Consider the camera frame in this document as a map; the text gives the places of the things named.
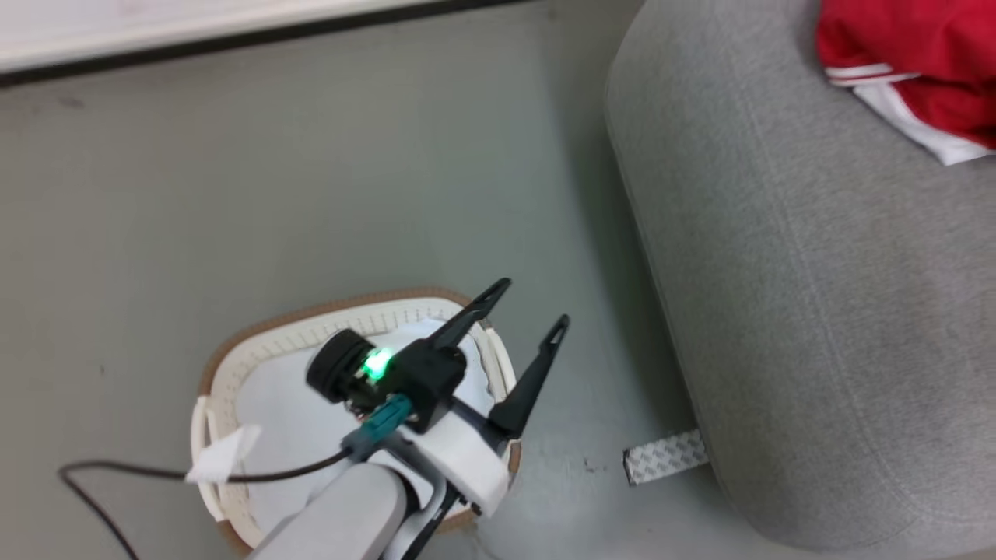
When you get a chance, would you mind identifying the red and white garment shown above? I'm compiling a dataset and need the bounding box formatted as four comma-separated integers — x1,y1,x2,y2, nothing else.
815,0,996,167

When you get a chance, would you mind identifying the patterned grey tape strip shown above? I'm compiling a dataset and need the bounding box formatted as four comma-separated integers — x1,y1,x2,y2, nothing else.
622,429,710,488

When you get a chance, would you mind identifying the white and black baseboard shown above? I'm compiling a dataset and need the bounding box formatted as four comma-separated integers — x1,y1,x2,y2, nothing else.
0,0,530,88

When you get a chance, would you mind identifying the thin black cable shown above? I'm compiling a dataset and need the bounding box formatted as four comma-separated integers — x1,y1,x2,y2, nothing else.
58,451,355,560

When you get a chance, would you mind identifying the white plastic laundry basket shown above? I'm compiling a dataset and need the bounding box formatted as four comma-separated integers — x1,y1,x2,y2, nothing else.
190,286,522,555

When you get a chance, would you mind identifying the white paper tag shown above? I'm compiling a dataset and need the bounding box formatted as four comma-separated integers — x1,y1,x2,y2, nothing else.
184,424,263,485

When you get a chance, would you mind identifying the grey fabric sofa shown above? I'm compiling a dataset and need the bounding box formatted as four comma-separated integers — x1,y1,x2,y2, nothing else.
605,0,996,555

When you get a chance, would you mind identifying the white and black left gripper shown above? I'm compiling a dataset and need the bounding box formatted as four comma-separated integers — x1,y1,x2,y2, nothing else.
367,278,571,517

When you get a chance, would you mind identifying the teal cable connector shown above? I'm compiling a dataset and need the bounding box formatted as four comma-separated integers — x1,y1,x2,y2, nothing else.
342,394,413,460

